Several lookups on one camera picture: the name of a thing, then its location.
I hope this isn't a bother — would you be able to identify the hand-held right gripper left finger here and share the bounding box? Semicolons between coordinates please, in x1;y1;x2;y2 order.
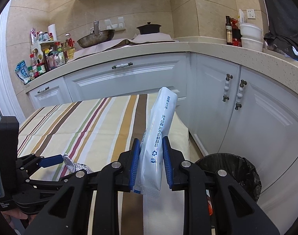
24;138;142;235

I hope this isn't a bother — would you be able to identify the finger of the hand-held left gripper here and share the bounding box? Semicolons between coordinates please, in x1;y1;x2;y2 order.
17;154;64;177
14;174;76;199

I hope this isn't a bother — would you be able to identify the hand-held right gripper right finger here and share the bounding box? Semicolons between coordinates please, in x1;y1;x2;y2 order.
162;136;280;235

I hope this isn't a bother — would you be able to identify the white wrapper with blue print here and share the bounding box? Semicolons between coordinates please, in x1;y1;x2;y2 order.
133;87;178;199

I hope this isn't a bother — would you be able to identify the silver foil wrapper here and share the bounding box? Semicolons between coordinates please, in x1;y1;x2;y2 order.
62;153;94;175

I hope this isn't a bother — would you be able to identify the black lined trash bin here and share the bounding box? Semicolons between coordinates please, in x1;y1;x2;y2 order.
194;153;262;216

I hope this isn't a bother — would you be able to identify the person's left hand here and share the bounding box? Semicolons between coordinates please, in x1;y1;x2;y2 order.
3;211;32;229

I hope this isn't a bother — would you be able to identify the striped tablecloth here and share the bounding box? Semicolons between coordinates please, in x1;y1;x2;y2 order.
0;93;191;235

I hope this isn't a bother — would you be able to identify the narrow white drawer front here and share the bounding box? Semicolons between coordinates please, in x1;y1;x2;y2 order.
29;77;73;110

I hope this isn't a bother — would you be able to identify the white cabinet door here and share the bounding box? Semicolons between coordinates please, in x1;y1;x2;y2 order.
191;54;241;157
227;67;298;216

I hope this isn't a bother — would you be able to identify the wide white drawer front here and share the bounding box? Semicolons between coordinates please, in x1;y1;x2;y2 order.
64;53;191;104

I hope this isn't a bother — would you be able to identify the group of condiment bottles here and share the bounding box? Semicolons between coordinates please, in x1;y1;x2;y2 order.
15;27;77;84

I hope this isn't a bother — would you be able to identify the yellow cooking oil bottle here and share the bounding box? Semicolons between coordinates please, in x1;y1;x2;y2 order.
66;37;76;60

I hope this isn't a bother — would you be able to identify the beige kitchen countertop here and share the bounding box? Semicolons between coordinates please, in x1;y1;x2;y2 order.
25;41;298;94

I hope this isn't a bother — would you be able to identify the paper towel roll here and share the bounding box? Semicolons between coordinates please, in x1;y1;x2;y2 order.
48;24;58;42

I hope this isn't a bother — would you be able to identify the beige stove cover cloth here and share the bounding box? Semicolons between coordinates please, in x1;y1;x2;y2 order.
73;33;180;61

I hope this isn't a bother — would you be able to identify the metal wok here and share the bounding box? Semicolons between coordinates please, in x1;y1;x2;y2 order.
77;21;116;49

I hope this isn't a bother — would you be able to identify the black lidded pot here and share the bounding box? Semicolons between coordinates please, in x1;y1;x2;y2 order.
136;22;162;35

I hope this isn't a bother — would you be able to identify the dark glass bottle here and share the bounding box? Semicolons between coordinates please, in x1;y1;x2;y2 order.
225;15;234;46

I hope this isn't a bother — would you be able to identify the red snack packet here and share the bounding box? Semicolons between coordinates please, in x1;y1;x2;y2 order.
231;18;243;47

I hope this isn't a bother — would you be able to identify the white paper packet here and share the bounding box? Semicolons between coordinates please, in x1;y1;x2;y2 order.
238;9;247;25

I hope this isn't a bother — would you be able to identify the dark cloth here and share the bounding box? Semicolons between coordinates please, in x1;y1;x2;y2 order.
258;0;298;62

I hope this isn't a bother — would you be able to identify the white door frame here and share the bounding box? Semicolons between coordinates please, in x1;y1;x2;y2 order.
0;5;27;128

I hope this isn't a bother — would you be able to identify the white cabinet door handle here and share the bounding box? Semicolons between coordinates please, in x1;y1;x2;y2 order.
222;73;233;103
234;79;247;111

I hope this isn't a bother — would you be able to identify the wide drawer handle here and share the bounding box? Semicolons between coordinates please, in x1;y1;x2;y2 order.
111;62;134;70

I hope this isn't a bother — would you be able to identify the white wall rack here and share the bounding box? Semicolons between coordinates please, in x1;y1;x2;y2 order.
104;17;126;31

